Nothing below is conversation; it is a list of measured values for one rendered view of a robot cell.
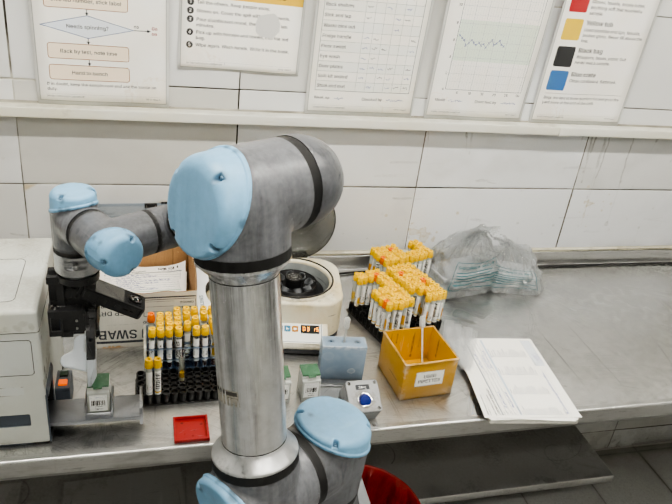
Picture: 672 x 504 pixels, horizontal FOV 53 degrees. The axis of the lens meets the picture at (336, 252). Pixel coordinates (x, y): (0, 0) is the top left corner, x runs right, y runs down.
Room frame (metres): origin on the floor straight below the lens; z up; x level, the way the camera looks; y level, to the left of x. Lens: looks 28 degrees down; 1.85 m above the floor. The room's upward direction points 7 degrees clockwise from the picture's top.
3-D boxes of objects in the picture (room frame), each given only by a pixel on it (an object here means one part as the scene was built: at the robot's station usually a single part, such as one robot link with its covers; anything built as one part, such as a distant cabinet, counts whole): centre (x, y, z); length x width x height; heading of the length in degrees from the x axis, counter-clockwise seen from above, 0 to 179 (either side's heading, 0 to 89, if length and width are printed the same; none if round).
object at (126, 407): (1.00, 0.44, 0.92); 0.21 x 0.07 x 0.05; 108
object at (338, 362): (1.25, -0.04, 0.92); 0.10 x 0.07 x 0.10; 100
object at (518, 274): (1.82, -0.53, 0.94); 0.20 x 0.17 x 0.14; 90
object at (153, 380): (1.14, 0.30, 0.93); 0.17 x 0.09 x 0.11; 108
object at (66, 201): (1.00, 0.44, 1.32); 0.09 x 0.08 x 0.11; 49
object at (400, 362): (1.28, -0.22, 0.93); 0.13 x 0.13 x 0.10; 22
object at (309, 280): (1.47, 0.10, 0.97); 0.15 x 0.15 x 0.07
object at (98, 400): (1.01, 0.42, 0.95); 0.05 x 0.04 x 0.06; 18
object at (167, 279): (1.41, 0.46, 0.95); 0.29 x 0.25 x 0.15; 18
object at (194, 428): (1.02, 0.24, 0.88); 0.07 x 0.07 x 0.01; 18
